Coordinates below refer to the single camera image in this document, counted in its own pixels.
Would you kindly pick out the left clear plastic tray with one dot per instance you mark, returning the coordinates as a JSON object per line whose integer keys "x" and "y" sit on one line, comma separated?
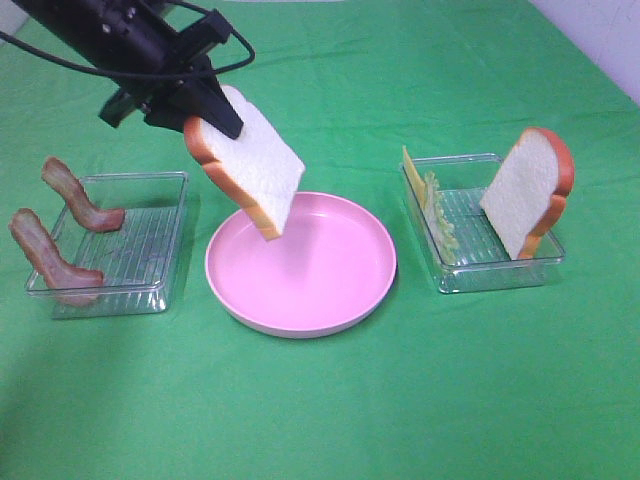
{"x": 138, "y": 261}

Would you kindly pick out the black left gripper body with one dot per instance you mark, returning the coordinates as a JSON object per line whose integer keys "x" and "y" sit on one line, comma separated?
{"x": 132, "y": 44}

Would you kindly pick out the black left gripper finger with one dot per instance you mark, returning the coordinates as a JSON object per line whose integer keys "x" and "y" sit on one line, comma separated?
{"x": 161, "y": 113}
{"x": 204, "y": 98}

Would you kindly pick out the green lettuce leaf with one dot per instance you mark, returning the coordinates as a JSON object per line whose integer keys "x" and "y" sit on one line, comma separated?
{"x": 442, "y": 230}

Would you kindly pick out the yellow cheese slice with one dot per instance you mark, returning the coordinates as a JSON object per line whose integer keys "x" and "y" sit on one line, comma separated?
{"x": 418, "y": 184}

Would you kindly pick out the bacon strip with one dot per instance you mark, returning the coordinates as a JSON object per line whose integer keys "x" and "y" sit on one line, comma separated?
{"x": 42, "y": 252}
{"x": 59, "y": 177}

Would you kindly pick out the pink round plate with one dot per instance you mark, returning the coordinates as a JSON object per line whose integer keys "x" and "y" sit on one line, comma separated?
{"x": 332, "y": 267}

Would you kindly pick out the green tablecloth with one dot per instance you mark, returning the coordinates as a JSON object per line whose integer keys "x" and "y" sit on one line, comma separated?
{"x": 538, "y": 383}

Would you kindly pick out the clear plastic tray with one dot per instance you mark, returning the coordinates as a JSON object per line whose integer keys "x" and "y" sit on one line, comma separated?
{"x": 482, "y": 263}
{"x": 138, "y": 261}

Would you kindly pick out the right clear plastic tray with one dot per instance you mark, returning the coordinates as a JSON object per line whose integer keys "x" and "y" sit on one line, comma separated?
{"x": 482, "y": 263}

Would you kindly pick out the bread slice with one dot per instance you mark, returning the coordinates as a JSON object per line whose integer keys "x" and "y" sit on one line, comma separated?
{"x": 259, "y": 171}
{"x": 529, "y": 192}

